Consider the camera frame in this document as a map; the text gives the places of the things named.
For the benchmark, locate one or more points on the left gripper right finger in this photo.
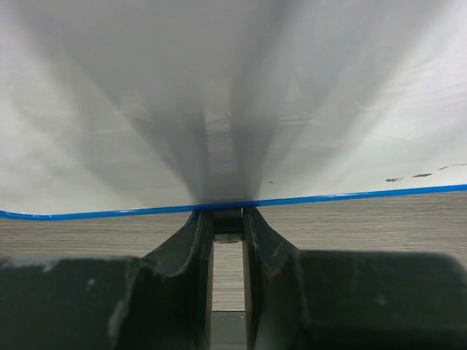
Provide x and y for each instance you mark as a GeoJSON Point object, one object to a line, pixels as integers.
{"type": "Point", "coordinates": [334, 299]}

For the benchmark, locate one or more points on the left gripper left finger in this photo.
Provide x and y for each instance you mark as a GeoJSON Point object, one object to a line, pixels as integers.
{"type": "Point", "coordinates": [162, 300]}

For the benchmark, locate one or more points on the blue framed whiteboard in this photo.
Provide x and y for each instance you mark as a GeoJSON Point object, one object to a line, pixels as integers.
{"type": "Point", "coordinates": [113, 108]}

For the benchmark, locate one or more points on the whiteboard wire stand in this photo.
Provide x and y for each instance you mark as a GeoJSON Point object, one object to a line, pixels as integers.
{"type": "Point", "coordinates": [228, 226]}

